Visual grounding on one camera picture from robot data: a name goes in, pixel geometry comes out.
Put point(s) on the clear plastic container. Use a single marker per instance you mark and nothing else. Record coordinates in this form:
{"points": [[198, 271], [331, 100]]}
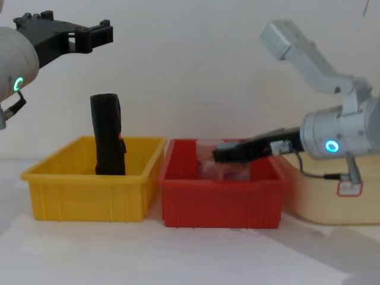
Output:
{"points": [[207, 170]]}

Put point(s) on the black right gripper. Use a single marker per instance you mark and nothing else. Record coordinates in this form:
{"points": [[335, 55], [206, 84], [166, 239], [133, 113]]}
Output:
{"points": [[258, 148]]}

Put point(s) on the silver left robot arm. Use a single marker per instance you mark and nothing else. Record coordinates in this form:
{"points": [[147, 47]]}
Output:
{"points": [[15, 62]]}

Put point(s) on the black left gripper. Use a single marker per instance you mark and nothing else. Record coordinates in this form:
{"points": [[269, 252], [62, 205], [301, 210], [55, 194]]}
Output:
{"points": [[52, 38]]}

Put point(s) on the red plastic bin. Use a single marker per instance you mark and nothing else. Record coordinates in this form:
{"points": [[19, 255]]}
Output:
{"points": [[219, 202]]}

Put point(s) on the cream plastic bin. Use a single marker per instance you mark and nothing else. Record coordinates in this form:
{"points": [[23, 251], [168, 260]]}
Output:
{"points": [[314, 202]]}

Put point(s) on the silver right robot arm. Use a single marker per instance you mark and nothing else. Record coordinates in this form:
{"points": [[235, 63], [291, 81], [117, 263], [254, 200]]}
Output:
{"points": [[335, 130]]}

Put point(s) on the white table cloth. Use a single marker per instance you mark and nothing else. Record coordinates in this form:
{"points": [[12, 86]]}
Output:
{"points": [[148, 255]]}

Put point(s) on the black upright pouch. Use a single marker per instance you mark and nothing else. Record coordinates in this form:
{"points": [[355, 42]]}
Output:
{"points": [[108, 133]]}

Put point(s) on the yellow plastic bin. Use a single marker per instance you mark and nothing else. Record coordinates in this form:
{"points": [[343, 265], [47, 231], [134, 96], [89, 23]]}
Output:
{"points": [[86, 199]]}

